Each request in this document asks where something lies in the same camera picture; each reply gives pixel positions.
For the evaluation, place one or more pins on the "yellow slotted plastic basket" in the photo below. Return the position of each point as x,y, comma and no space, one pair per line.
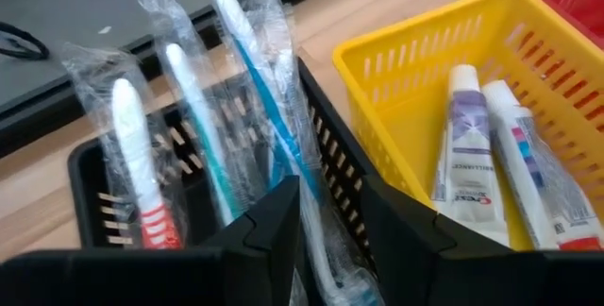
401,131

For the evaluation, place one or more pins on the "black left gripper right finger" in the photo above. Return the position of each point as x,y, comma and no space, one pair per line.
472,277

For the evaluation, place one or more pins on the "blue toothbrush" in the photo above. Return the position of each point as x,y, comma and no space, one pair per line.
283,133

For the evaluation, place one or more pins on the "teal toothbrush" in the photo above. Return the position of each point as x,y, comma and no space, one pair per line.
189,93

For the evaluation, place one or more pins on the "white toothpaste tube red patch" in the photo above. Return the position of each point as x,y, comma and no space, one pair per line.
519,169

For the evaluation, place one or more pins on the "red white toothbrush clear wrapper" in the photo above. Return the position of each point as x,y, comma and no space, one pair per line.
134,155

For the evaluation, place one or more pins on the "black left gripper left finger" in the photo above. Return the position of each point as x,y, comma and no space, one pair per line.
165,277

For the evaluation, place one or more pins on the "white toothpaste tube purple print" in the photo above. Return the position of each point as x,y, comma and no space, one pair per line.
469,164

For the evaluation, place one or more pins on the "black slotted plastic basket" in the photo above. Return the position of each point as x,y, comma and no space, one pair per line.
82,188

